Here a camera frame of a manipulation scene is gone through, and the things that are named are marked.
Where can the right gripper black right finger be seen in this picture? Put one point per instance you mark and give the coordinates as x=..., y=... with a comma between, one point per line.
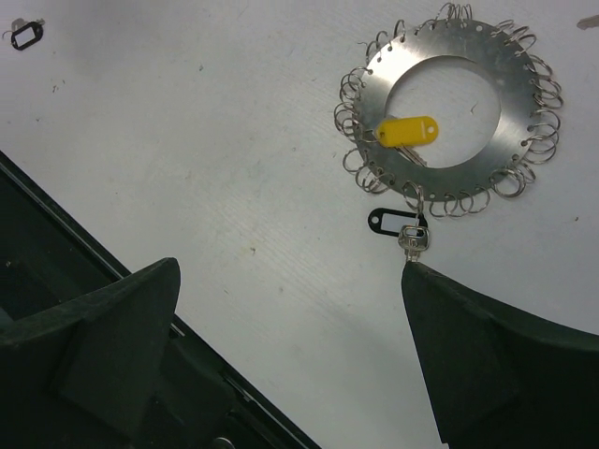
x=498, y=376

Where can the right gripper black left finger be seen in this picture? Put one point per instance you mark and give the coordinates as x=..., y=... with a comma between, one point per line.
x=81, y=374

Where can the steel keyring disc with rings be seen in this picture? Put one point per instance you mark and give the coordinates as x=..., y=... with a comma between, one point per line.
x=526, y=135

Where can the black tag key near disc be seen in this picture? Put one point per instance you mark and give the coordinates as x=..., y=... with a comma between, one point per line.
x=410, y=229

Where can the yellow tag key on disc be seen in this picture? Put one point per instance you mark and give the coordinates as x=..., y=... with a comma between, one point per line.
x=408, y=131

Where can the black tag key loose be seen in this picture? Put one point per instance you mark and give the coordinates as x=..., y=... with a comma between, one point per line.
x=24, y=34

